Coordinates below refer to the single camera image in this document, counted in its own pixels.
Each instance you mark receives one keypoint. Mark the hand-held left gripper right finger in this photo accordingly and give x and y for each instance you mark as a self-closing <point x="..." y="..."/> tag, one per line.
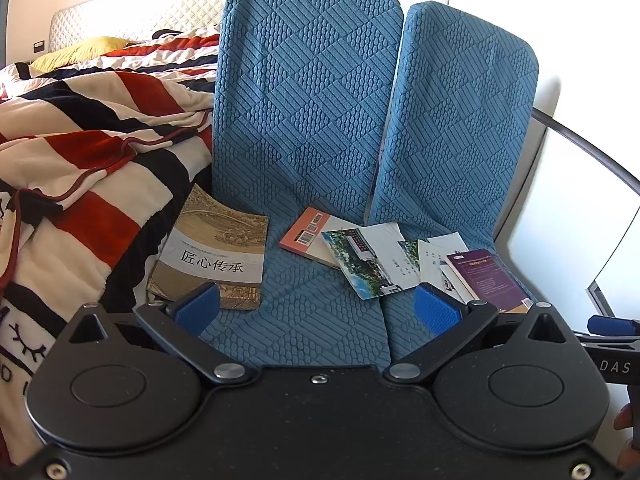
<point x="435" y="311"/>

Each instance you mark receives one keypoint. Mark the white quilted headboard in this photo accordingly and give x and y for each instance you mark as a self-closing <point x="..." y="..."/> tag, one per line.
<point x="150" y="10"/>

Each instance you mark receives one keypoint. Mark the blue textured sofa seat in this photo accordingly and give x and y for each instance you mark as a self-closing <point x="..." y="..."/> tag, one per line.
<point x="300" y="110"/>
<point x="450" y="110"/>

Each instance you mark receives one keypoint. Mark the purple book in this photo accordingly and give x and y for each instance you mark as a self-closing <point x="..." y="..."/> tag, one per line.
<point x="485" y="275"/>

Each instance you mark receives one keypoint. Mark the wall socket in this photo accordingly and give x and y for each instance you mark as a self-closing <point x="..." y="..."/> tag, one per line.
<point x="39" y="46"/>

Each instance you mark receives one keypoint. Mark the black curved metal bar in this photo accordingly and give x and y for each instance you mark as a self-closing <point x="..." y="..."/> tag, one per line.
<point x="585" y="141"/>

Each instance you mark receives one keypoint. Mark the yellow pillow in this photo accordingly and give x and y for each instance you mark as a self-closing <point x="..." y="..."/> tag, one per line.
<point x="85" y="50"/>

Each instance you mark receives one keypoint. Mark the orange book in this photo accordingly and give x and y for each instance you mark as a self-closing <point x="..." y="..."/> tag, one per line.
<point x="305" y="232"/>

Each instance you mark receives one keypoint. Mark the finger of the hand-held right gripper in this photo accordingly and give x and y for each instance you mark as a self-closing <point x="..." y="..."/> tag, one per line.
<point x="610" y="325"/>

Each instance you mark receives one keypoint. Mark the striped fleece blanket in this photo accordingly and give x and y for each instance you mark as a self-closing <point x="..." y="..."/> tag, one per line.
<point x="75" y="185"/>

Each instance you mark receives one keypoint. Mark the striped bed duvet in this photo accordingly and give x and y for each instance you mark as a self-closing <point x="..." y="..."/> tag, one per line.
<point x="150" y="60"/>

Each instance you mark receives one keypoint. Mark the white board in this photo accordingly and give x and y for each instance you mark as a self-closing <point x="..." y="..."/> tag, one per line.
<point x="620" y="290"/>

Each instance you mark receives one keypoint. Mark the person's right hand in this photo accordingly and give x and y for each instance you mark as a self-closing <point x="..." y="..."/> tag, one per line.
<point x="622" y="417"/>

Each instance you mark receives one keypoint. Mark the brown painting cover book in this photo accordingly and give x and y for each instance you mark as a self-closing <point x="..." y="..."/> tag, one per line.
<point x="215" y="240"/>

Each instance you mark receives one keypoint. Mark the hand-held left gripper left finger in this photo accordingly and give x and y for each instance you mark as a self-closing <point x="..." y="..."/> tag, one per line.
<point x="197" y="306"/>

